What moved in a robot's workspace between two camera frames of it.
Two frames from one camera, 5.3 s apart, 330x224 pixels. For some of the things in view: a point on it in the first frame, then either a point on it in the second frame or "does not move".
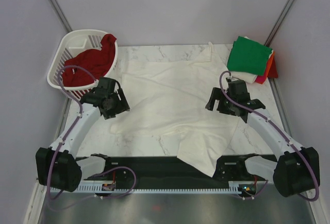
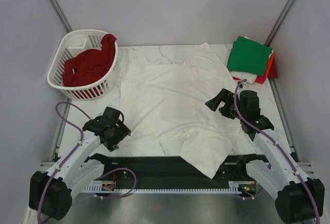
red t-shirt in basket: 88,66 does not move
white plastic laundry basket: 72,42 does not move
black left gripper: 122,106 → 122,131
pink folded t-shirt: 260,79 does not move
